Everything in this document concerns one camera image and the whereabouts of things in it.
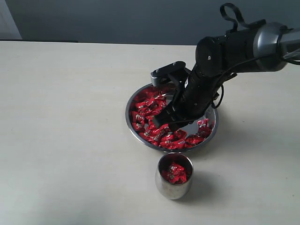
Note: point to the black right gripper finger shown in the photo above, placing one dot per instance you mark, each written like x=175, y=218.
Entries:
x=175, y=125

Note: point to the red candy left edge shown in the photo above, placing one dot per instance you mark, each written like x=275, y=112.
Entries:
x=138, y=117

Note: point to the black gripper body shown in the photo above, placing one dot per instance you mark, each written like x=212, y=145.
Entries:
x=191, y=105

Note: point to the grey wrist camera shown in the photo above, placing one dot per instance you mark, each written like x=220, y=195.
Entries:
x=174, y=72

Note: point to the round stainless steel plate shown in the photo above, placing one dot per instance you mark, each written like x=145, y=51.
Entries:
x=157, y=98

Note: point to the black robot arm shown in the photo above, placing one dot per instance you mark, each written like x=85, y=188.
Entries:
x=218, y=59

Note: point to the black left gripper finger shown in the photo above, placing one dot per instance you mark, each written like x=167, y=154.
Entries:
x=161, y=119

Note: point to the stainless steel cup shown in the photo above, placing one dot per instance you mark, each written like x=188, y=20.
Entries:
x=169, y=190

